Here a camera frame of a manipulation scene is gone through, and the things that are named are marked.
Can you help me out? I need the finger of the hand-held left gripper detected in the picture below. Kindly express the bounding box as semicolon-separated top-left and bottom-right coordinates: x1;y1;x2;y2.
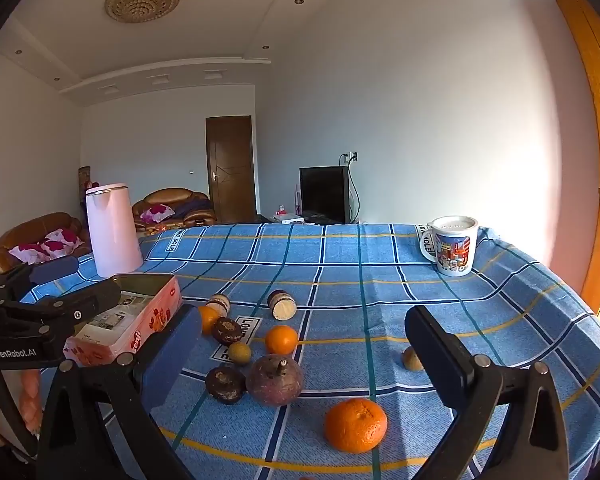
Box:
4;278;122;342
0;256;80;306

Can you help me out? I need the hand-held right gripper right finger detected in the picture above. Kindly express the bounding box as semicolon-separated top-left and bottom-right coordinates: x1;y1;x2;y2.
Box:
404;305;571;480

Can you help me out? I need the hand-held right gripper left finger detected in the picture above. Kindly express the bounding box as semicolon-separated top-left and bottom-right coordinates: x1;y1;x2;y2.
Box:
37;304;203;480

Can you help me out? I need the pink cookie tin box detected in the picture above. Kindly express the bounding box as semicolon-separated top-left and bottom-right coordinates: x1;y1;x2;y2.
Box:
62;274;183;367

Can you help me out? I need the small orange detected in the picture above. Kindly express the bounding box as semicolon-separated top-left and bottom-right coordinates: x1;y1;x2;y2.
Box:
197;306;221;336
265;325;299;356

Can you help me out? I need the dark water chestnut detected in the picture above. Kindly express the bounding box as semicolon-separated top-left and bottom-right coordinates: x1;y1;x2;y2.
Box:
205;366;246;405
212;317;245;346

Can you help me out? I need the small brown kiwi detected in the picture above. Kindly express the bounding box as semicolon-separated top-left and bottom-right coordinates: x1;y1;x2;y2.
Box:
228;341;253;367

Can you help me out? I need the red apple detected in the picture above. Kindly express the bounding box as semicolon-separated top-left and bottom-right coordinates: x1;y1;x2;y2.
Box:
245;353;305;407

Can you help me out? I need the large orange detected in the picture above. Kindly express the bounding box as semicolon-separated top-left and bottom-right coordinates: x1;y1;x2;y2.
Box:
324;398;388;454

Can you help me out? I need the person's left hand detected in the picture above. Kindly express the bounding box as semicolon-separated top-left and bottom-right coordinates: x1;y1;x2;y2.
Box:
19;371;44;435

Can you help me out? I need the pink floral cushion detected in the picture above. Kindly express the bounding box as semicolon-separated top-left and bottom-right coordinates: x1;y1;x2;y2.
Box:
139;204;176;223
8;228;85;264

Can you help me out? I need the small tan fruit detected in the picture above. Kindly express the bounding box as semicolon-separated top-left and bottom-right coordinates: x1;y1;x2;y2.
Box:
401;346;425;372

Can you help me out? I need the printed paper leaflet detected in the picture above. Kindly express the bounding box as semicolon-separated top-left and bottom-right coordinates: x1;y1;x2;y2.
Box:
75;292;153;346

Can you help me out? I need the brown leather sofa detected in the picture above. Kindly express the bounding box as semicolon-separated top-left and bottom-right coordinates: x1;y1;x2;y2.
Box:
0;212;92;277
131;188;218;232

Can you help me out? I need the pink electric kettle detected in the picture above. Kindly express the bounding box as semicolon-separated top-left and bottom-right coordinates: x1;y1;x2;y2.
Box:
84;183;144;278

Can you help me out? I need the cut water chestnut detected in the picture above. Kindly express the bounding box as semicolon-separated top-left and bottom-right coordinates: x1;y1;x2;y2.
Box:
206;294;232;318
267;289;297;322

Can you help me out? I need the white printed mug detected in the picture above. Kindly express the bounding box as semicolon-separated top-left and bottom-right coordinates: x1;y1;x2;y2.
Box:
419;216;480;277

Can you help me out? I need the blue plaid tablecloth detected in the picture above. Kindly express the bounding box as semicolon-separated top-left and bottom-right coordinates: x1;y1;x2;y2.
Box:
20;222;600;480

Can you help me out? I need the dark blue cloth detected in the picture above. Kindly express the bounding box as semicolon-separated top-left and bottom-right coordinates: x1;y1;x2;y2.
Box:
172;200;212;218

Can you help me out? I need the black television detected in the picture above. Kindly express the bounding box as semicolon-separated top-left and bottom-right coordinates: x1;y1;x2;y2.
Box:
299;166;351;225

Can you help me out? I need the brown wooden door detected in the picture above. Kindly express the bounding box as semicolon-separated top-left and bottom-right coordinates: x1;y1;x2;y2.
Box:
205;115;257;223

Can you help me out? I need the black power cable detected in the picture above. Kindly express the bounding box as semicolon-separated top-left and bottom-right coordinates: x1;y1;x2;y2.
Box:
341;154;362;224

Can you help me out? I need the wooden door frame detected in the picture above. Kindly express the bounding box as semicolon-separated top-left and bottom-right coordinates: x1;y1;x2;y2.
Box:
536;0;600;313

